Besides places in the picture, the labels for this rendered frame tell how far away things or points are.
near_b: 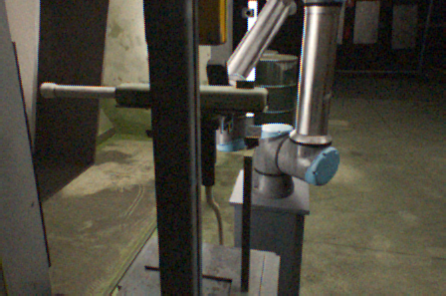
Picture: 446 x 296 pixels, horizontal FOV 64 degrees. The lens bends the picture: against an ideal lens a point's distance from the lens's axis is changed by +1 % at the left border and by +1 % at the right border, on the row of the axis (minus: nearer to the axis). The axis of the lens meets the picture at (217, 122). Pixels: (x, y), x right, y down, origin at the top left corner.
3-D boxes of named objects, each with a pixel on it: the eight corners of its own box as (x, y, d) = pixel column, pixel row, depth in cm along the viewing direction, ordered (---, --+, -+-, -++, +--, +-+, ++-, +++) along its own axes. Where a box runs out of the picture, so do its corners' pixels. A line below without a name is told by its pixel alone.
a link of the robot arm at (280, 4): (281, -39, 126) (175, 119, 114) (309, -43, 117) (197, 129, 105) (295, -14, 133) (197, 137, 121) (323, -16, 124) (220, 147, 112)
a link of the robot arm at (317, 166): (302, 168, 144) (321, -33, 123) (339, 183, 130) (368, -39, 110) (276, 177, 135) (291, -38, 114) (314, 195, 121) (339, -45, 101)
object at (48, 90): (266, 183, 76) (269, 78, 69) (263, 194, 71) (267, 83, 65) (64, 165, 86) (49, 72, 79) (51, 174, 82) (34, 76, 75)
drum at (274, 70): (243, 123, 460) (244, 54, 435) (287, 123, 462) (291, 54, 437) (248, 138, 404) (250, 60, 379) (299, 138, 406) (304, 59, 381)
